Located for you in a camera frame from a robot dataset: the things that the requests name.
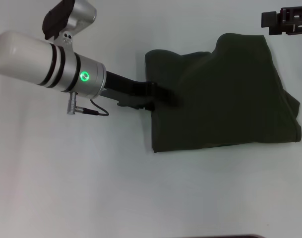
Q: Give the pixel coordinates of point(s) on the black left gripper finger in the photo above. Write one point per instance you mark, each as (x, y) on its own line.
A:
(168, 95)

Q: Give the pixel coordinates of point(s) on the dark green FREE! t-shirt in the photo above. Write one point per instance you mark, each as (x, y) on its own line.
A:
(215, 99)

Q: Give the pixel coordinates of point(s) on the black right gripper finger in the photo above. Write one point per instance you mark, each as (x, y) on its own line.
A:
(287, 29)
(284, 16)

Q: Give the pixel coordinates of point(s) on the dark robot torso edge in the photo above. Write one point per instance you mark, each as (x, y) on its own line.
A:
(195, 236)

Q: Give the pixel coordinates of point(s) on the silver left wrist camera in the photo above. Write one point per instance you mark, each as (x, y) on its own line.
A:
(66, 17)

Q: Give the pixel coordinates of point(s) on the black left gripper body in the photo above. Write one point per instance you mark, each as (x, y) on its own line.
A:
(128, 91)

